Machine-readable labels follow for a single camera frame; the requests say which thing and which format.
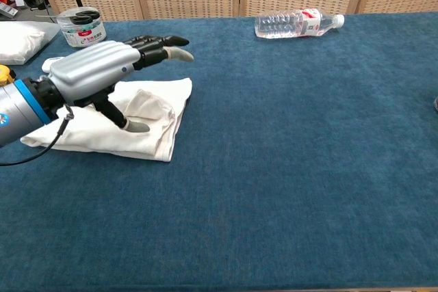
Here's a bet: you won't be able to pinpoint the white t-shirt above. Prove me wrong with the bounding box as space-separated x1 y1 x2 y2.
20 77 193 163

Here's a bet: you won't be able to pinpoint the black-handled scissors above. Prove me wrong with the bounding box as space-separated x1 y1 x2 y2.
34 10 101 26

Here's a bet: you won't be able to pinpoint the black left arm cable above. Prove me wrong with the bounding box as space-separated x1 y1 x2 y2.
0 103 75 167

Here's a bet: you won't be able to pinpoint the yellow tape measure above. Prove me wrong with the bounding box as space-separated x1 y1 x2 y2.
0 64 17 86

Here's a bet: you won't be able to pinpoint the white earbuds case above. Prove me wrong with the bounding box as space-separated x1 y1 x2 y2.
41 56 66 72

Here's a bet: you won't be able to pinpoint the blue table mat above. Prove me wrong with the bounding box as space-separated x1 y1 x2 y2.
0 11 438 292

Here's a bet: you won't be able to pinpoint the clear plastic water bottle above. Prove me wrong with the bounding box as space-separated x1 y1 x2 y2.
254 7 346 40

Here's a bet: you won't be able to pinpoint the white bagged cloth package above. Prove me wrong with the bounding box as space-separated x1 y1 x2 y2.
0 21 61 66

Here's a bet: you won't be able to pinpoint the small grey box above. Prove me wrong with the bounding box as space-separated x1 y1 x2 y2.
0 0 18 19

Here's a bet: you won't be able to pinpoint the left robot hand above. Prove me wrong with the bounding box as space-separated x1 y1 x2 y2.
47 34 195 134

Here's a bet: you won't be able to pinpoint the clear round plastic jar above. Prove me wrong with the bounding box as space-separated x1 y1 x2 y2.
56 6 107 49

